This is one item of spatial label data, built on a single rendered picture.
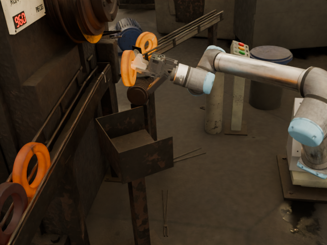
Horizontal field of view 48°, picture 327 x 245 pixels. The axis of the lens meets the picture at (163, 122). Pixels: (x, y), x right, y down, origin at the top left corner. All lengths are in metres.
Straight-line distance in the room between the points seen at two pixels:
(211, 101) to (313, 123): 1.29
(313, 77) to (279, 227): 0.91
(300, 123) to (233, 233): 0.83
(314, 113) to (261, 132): 1.41
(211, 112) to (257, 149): 0.40
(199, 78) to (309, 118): 0.48
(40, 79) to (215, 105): 1.36
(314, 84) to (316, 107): 0.09
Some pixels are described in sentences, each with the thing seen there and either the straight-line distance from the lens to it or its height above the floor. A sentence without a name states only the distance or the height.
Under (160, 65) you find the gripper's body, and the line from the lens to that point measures 1.53.
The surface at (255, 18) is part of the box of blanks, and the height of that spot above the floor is 0.45.
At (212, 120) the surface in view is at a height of 0.11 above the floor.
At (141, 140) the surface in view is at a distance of 1.49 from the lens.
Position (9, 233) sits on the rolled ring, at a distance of 1.23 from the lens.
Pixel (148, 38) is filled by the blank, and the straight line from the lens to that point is 2.20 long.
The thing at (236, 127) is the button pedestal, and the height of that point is 0.03.
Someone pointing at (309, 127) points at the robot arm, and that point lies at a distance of 1.29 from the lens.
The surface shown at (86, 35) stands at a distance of 1.65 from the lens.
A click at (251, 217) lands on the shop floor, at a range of 2.03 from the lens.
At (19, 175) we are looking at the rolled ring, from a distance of 1.24.
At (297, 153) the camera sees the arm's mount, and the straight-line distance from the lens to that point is 2.11.
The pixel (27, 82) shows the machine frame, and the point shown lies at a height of 0.87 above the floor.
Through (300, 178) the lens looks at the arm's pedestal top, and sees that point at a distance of 2.13.
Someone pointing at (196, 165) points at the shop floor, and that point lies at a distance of 2.33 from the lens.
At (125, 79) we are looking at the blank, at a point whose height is 0.80.
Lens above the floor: 1.43
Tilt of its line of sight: 31 degrees down
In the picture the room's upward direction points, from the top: 3 degrees counter-clockwise
